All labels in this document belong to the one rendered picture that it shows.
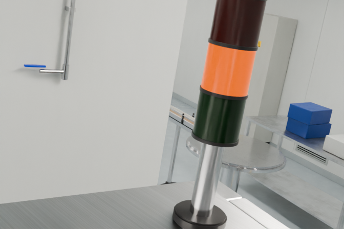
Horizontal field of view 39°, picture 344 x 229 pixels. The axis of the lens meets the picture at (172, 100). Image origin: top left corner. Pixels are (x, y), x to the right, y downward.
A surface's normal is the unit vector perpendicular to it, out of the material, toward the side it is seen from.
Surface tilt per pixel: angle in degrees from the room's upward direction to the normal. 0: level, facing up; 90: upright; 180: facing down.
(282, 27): 90
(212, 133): 90
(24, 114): 90
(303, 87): 90
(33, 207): 0
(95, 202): 0
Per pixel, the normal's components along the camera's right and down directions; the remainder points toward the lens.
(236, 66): 0.18, 0.27
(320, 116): 0.63, 0.29
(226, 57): -0.29, 0.19
